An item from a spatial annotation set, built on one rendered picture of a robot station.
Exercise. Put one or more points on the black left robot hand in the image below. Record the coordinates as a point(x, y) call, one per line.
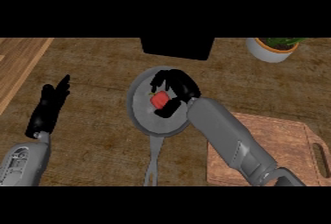
point(45, 113)

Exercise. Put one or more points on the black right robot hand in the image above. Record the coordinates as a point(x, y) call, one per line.
point(180, 83)

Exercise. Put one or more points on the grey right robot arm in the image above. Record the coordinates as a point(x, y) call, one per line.
point(235, 143)

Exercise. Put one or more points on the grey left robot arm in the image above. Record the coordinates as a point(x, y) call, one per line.
point(24, 163)

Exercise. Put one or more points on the grey frying pan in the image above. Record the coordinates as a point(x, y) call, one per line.
point(151, 116)

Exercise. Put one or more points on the pale wooden board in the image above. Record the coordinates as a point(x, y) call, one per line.
point(16, 65)

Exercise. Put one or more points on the brown wooden cutting board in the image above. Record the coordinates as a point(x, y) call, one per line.
point(288, 145)

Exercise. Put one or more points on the black box appliance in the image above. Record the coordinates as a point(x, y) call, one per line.
point(178, 47)

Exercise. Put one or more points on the white potted green plant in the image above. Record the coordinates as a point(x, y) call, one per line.
point(272, 48)

